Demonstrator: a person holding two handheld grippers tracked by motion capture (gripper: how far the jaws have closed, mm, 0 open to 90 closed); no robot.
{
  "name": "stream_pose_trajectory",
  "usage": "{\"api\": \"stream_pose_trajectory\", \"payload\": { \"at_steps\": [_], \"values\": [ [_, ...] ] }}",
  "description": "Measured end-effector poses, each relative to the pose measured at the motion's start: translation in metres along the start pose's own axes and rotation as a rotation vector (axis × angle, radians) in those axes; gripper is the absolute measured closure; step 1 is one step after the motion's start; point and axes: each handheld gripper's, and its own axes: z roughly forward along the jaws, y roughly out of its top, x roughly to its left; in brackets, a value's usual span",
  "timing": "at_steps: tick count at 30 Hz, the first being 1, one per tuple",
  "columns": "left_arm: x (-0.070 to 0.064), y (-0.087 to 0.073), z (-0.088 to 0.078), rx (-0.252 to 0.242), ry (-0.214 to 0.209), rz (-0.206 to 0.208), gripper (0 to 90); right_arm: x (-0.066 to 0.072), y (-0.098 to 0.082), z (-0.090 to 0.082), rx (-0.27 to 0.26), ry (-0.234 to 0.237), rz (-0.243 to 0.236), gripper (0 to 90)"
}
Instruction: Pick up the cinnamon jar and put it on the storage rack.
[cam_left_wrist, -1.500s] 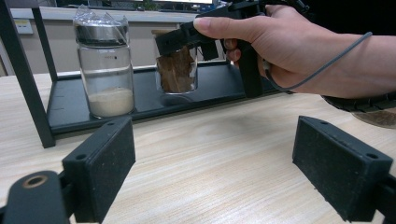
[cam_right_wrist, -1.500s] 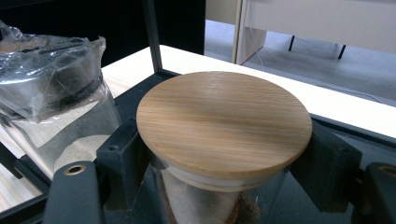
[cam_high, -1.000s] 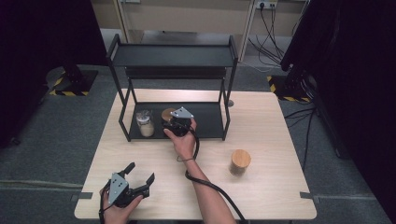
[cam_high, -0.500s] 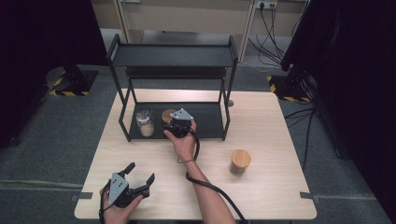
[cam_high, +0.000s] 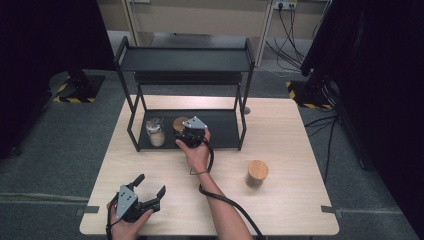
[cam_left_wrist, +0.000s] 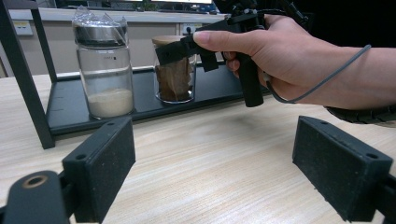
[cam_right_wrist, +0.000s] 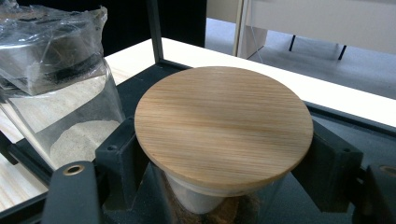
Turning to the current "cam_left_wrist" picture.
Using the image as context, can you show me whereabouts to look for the beige office desk partition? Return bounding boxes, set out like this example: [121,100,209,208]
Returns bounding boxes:
[0,7,230,77]

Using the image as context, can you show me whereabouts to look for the glass jar with plastic wrap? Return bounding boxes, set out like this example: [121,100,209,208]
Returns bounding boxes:
[71,6,135,119]

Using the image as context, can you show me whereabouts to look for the black curtain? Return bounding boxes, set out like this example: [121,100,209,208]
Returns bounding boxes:
[306,0,396,49]

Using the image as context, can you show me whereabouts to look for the white wall power outlet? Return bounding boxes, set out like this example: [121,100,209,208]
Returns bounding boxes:
[181,22,200,35]

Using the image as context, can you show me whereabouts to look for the black metal shelf rack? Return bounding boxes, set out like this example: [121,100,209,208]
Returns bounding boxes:
[0,0,272,149]

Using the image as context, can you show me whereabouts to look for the black corrugated cable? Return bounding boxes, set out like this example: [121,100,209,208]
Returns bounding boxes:
[325,104,396,125]

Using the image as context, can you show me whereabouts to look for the grey wrist cord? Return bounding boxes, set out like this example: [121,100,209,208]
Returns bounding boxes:
[264,44,373,105]

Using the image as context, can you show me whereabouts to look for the green plant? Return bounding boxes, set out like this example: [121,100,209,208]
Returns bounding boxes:
[135,0,157,12]

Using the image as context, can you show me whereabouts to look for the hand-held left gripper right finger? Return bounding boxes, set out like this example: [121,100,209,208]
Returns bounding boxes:
[292,115,394,222]

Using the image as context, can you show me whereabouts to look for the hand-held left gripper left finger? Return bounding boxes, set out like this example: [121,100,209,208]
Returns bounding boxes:
[62,116,137,224]

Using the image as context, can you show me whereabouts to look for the white wall label box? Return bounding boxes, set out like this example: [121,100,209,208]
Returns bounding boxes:
[12,20,34,36]

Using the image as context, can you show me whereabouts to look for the glass jar brown bark sticks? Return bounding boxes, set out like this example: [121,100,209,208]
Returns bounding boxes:
[151,35,198,105]

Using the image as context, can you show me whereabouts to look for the computer monitor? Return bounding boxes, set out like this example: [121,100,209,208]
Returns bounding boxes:
[150,0,214,5]

